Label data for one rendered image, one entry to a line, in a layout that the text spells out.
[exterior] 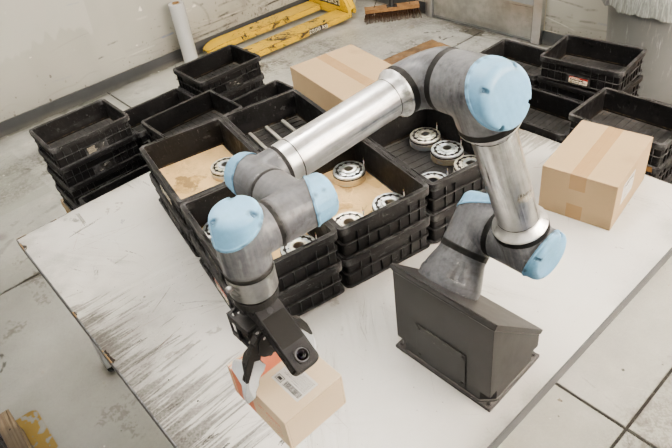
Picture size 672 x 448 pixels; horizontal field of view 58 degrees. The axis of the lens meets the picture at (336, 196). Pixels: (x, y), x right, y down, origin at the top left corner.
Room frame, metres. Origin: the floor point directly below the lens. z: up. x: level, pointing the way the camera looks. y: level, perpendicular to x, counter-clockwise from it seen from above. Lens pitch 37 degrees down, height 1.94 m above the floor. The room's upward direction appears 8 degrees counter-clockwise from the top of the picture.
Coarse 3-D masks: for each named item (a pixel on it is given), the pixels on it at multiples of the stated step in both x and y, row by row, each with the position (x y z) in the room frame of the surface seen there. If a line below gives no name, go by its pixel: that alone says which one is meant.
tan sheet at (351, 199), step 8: (328, 176) 1.60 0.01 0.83; (368, 176) 1.57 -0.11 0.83; (336, 184) 1.55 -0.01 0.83; (360, 184) 1.54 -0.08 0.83; (368, 184) 1.53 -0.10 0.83; (376, 184) 1.52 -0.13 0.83; (336, 192) 1.51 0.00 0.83; (344, 192) 1.51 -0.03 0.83; (352, 192) 1.50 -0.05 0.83; (360, 192) 1.49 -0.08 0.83; (368, 192) 1.49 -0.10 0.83; (376, 192) 1.48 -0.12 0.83; (384, 192) 1.48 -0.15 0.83; (392, 192) 1.47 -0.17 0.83; (344, 200) 1.47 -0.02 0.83; (352, 200) 1.46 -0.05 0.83; (360, 200) 1.46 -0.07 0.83; (368, 200) 1.45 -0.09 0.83; (344, 208) 1.43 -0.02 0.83; (352, 208) 1.42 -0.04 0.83; (360, 208) 1.42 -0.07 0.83; (368, 208) 1.41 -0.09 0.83
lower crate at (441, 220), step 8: (448, 208) 1.37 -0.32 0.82; (432, 216) 1.35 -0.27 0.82; (440, 216) 1.35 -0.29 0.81; (448, 216) 1.38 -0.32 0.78; (432, 224) 1.36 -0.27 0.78; (440, 224) 1.37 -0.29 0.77; (448, 224) 1.37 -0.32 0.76; (432, 232) 1.36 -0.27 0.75; (440, 232) 1.37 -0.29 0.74; (432, 240) 1.36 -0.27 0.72; (440, 240) 1.36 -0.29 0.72
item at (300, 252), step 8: (208, 192) 1.46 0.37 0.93; (216, 192) 1.47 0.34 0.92; (192, 200) 1.44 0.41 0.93; (184, 208) 1.40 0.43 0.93; (184, 216) 1.40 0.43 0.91; (192, 216) 1.36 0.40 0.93; (192, 224) 1.32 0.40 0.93; (328, 224) 1.24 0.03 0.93; (200, 232) 1.28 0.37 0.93; (336, 232) 1.21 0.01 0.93; (208, 240) 1.25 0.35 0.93; (320, 240) 1.18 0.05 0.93; (328, 240) 1.19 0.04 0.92; (208, 248) 1.22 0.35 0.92; (296, 248) 1.17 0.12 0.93; (304, 248) 1.16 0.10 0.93; (312, 248) 1.17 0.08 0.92; (320, 248) 1.18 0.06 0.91; (216, 256) 1.18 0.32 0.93; (280, 256) 1.14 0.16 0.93; (288, 256) 1.14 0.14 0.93; (296, 256) 1.15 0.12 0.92; (304, 256) 1.16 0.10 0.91; (280, 264) 1.13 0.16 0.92
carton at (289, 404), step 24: (264, 360) 0.68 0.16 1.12; (240, 384) 0.65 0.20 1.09; (264, 384) 0.63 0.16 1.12; (288, 384) 0.62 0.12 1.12; (312, 384) 0.61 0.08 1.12; (336, 384) 0.62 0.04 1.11; (264, 408) 0.60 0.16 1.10; (288, 408) 0.58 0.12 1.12; (312, 408) 0.58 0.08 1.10; (336, 408) 0.61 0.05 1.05; (288, 432) 0.55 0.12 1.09
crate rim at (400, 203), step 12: (372, 144) 1.60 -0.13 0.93; (384, 156) 1.52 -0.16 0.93; (420, 180) 1.38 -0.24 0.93; (420, 192) 1.32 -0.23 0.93; (396, 204) 1.29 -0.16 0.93; (408, 204) 1.30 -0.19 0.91; (372, 216) 1.25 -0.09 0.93; (384, 216) 1.27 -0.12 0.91; (336, 228) 1.22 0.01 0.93; (348, 228) 1.22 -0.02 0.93; (360, 228) 1.23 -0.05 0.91
